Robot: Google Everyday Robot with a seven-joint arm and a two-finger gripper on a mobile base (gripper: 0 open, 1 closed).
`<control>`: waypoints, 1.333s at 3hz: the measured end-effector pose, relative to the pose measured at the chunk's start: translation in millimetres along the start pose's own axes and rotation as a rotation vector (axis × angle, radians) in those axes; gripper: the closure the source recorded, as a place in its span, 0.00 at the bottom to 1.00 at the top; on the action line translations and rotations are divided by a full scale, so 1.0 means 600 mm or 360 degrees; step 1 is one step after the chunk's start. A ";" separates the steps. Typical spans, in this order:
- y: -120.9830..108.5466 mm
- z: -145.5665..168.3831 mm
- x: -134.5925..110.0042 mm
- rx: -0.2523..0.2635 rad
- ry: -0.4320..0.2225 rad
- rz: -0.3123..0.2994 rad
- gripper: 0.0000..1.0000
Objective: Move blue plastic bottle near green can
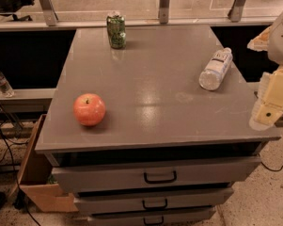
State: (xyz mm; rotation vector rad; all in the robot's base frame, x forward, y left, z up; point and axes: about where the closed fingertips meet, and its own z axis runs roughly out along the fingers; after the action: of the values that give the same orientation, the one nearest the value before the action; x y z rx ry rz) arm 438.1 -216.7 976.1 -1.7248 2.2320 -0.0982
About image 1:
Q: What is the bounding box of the metal railing post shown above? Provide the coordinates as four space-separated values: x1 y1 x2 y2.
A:
228 0 246 23
158 0 170 24
39 0 57 26

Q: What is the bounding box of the right metal railing post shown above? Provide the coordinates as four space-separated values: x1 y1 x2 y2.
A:
228 0 246 23

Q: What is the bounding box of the black cable on floor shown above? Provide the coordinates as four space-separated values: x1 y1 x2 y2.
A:
0 102 41 226

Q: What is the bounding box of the cardboard box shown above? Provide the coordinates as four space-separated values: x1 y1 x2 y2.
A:
18 115 78 213

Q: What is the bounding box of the left metal railing post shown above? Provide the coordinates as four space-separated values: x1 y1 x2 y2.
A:
39 0 57 26

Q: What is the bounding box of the red apple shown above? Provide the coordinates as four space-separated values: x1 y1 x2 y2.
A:
73 93 106 126

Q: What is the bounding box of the grey drawer cabinet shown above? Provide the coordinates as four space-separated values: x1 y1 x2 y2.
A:
35 24 282 226

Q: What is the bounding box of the black cable right floor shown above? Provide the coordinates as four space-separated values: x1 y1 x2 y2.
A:
260 160 283 173

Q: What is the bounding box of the small clear bottle on ledge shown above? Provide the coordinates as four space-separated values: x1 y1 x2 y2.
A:
0 72 14 98

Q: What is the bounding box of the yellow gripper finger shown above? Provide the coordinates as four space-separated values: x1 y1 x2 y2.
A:
249 66 283 131
247 26 271 52

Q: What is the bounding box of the grey drawer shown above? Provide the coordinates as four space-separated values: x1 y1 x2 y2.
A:
53 156 260 193
87 206 215 226
74 187 233 215

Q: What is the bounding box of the clear plastic water bottle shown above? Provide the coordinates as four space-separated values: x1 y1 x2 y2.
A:
198 47 233 91

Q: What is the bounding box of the green soda can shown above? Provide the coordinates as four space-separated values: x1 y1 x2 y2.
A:
106 11 126 49

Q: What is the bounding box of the middle metal railing post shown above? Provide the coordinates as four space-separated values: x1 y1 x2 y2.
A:
158 0 170 24

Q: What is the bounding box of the middle grey drawer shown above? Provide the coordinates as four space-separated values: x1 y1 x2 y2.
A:
74 187 233 215

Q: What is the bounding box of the top grey drawer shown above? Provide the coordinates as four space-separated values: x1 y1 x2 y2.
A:
53 156 260 193

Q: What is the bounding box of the bottom grey drawer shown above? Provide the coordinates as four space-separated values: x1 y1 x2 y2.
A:
87 206 215 226

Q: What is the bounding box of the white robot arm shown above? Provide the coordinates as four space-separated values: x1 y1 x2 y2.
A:
247 11 283 131

